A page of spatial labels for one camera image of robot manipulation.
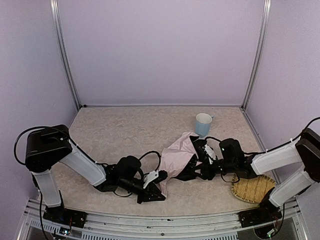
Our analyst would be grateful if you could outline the pink umbrella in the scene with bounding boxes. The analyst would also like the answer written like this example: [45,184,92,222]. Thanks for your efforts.
[159,132,200,198]

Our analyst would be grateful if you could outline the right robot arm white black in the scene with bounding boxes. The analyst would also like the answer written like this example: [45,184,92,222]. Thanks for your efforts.
[176,126,320,227]

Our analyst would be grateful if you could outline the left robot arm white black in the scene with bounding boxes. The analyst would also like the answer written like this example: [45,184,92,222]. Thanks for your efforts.
[13,124,168,226]

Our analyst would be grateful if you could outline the blue ceramic mug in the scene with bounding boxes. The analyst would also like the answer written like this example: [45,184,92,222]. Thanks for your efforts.
[195,113,214,138]

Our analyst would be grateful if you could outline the woven bamboo tray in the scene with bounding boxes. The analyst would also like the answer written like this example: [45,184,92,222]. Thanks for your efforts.
[231,174,276,204]

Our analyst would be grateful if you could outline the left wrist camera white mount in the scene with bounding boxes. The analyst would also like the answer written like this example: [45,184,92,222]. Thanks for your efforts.
[143,170,168,189]

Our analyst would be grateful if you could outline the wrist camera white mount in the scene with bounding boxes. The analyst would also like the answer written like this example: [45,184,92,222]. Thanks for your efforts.
[194,139,217,165]
[143,170,168,189]

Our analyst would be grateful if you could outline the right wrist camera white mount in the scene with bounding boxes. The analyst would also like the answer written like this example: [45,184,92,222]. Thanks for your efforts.
[194,139,217,165]

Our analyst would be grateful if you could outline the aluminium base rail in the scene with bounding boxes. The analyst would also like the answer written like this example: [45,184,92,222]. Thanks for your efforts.
[15,199,311,240]

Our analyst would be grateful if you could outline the right aluminium frame post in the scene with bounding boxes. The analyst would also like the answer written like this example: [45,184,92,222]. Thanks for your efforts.
[241,0,272,112]

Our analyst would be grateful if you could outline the aluminium frame post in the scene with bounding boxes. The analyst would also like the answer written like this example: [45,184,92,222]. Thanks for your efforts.
[50,0,82,111]
[241,0,272,112]

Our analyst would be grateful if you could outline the left aluminium frame post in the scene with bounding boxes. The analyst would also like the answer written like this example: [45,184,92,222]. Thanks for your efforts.
[50,0,82,111]

